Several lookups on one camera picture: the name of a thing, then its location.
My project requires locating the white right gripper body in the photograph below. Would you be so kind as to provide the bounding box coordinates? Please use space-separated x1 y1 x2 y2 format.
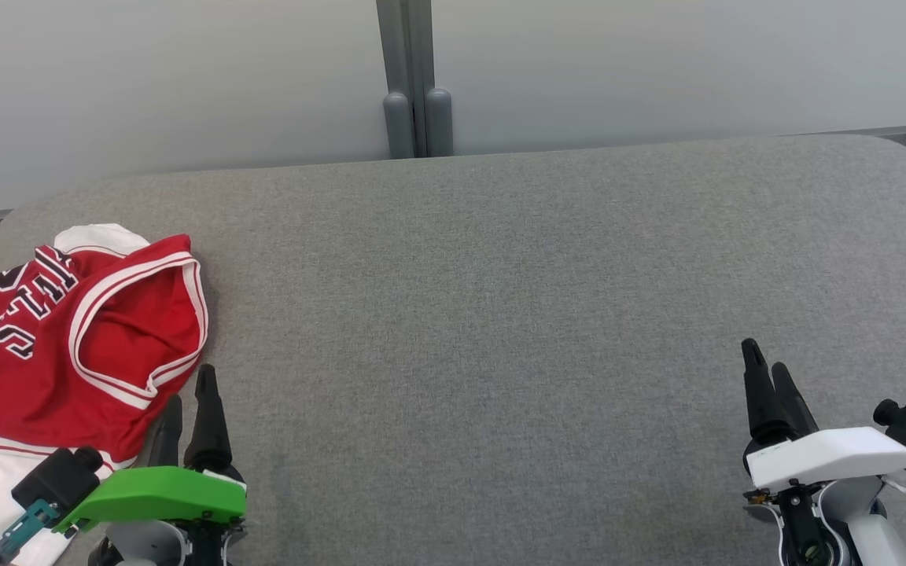
744 427 906 494

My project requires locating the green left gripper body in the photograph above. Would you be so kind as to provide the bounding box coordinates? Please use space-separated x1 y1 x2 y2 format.
52 465 249 537

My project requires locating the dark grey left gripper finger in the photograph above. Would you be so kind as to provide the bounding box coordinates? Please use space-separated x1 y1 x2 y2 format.
145 395 185 469
183 363 234 475

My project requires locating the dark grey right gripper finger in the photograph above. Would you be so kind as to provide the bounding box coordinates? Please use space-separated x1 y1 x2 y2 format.
740 338 789 450
772 362 820 438

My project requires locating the red jersey with white trim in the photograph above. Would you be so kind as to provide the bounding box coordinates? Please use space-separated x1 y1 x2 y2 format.
0 233 210 465

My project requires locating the red shirt with white sleeves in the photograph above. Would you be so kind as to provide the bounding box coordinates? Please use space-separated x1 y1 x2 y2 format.
0 224 151 566

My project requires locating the grey fabric sofa cushion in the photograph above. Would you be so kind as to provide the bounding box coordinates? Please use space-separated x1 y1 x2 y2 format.
0 134 906 566

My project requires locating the grey partition post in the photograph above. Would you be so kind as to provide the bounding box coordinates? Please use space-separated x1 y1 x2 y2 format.
377 0 455 159

